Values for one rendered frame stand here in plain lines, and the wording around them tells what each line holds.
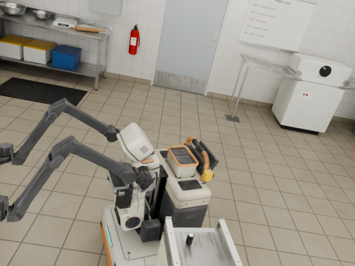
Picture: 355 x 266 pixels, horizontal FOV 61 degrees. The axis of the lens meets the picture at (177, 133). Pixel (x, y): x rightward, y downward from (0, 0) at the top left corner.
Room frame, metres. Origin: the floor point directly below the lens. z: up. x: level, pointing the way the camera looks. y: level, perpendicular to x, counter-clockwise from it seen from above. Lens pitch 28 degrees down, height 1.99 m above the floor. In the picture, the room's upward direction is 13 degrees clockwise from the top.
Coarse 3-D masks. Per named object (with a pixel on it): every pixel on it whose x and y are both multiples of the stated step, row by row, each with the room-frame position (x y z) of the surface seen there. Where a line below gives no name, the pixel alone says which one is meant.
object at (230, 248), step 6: (222, 222) 1.19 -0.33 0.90; (222, 228) 1.15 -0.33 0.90; (222, 234) 1.13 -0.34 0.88; (228, 234) 1.12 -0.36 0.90; (222, 240) 1.11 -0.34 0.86; (228, 240) 1.08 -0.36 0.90; (228, 246) 1.05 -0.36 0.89; (234, 246) 1.05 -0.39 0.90; (228, 252) 1.03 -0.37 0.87; (234, 252) 1.01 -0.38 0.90; (228, 258) 1.02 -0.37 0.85; (234, 258) 0.98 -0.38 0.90; (234, 264) 0.96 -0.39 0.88; (240, 264) 0.95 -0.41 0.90
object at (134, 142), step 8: (128, 128) 1.58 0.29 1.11; (136, 128) 1.56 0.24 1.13; (120, 136) 1.56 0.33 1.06; (128, 136) 1.51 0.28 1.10; (136, 136) 1.49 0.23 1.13; (144, 136) 1.53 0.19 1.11; (120, 144) 1.48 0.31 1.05; (128, 144) 1.45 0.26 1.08; (136, 144) 1.45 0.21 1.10; (144, 144) 1.47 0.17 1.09; (128, 152) 1.43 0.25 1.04; (136, 152) 1.45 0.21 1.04; (144, 152) 1.47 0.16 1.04; (152, 152) 1.51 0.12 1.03; (136, 160) 1.46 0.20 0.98
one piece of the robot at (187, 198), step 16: (160, 160) 1.77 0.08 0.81; (208, 160) 1.64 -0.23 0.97; (160, 176) 1.60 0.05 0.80; (208, 176) 1.58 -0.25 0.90; (160, 192) 1.60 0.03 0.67; (176, 192) 1.48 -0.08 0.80; (192, 192) 1.50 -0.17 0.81; (208, 192) 1.54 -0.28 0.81; (160, 208) 1.61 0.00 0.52; (176, 208) 1.46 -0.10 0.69; (192, 208) 1.50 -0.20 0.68; (176, 224) 1.45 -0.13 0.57; (192, 224) 1.50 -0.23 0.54
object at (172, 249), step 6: (168, 216) 1.14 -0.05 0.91; (168, 222) 1.11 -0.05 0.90; (168, 228) 1.07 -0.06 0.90; (168, 234) 1.04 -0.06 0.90; (168, 240) 1.02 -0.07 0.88; (174, 240) 1.01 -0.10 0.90; (168, 246) 1.00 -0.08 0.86; (174, 246) 0.97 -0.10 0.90; (168, 252) 0.98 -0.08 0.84; (174, 252) 0.94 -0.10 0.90; (174, 258) 0.91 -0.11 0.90; (174, 264) 0.88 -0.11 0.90; (180, 264) 0.88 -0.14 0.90
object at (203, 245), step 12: (180, 240) 1.07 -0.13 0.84; (192, 240) 1.06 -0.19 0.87; (204, 240) 1.10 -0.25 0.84; (216, 240) 1.12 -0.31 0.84; (180, 252) 1.00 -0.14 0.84; (192, 252) 1.01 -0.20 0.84; (204, 252) 1.03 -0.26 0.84; (216, 252) 1.04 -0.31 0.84; (156, 264) 1.06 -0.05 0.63; (168, 264) 0.92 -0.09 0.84; (192, 264) 0.94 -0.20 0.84; (204, 264) 0.96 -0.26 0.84; (216, 264) 0.97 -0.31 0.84; (228, 264) 0.99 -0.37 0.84
